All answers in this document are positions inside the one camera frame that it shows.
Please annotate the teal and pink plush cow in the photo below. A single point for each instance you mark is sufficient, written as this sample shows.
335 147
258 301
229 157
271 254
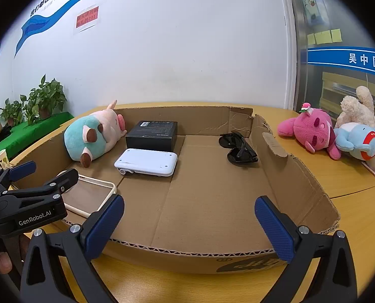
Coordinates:
83 135

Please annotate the blue window banner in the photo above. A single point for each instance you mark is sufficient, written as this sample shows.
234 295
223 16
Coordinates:
332 56

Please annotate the black carton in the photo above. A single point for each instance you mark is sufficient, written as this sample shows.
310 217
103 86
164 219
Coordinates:
151 135

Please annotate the cardboard box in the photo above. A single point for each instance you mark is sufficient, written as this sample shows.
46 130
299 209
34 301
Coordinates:
206 195

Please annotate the clear phone case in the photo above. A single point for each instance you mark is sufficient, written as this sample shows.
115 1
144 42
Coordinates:
86 192

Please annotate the window frame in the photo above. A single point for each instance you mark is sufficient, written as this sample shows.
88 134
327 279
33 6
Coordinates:
296 53

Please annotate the pink plush toy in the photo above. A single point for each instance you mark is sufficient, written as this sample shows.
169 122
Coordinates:
307 129

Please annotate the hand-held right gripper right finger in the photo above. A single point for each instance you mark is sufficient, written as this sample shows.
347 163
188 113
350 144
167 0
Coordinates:
274 230

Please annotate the yellow sticky note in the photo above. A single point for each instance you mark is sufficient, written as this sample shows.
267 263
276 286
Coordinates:
336 35
311 39
319 38
327 37

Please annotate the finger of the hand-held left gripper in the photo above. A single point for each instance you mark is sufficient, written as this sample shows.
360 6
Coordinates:
67 176
21 169

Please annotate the cartoon window sticker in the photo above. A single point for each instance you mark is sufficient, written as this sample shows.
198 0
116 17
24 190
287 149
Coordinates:
313 4

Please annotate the patterned paper cup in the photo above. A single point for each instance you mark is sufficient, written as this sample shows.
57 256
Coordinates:
1 159

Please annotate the light blue plush toy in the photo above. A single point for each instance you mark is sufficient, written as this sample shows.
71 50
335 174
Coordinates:
357 139

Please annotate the large potted plant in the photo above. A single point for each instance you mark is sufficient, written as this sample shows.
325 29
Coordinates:
45 97

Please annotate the white device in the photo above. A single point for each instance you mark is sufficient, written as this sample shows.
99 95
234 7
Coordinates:
146 161

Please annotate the black sunglasses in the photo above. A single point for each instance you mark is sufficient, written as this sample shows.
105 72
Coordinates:
241 157

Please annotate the small potted plant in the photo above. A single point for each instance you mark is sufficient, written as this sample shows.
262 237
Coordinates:
12 110

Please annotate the red wall notice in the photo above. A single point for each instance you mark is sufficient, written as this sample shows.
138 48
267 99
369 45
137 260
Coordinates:
87 19

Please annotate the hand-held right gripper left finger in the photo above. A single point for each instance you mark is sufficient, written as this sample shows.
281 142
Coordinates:
102 227

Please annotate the cream plush toy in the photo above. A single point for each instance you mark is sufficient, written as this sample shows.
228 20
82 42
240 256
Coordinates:
357 107

